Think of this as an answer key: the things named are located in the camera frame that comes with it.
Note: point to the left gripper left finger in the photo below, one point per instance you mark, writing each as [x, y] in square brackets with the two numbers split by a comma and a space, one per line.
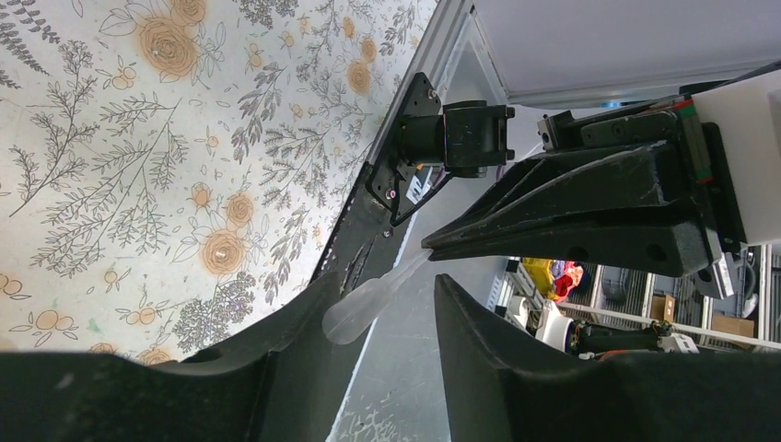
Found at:
[280, 379]

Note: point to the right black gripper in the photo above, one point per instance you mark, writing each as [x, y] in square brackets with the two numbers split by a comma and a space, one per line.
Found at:
[646, 187]

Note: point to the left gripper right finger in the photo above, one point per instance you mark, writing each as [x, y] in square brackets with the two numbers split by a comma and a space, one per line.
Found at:
[501, 384]

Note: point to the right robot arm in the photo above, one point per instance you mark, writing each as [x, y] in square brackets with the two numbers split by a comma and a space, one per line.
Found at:
[476, 138]

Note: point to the clear plastic pipette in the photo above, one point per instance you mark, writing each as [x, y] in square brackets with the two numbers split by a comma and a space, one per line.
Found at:
[346, 320]

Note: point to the floral table mat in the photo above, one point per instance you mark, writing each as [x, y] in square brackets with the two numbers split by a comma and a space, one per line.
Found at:
[172, 170]

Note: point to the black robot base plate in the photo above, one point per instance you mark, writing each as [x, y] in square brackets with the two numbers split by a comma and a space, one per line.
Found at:
[370, 228]

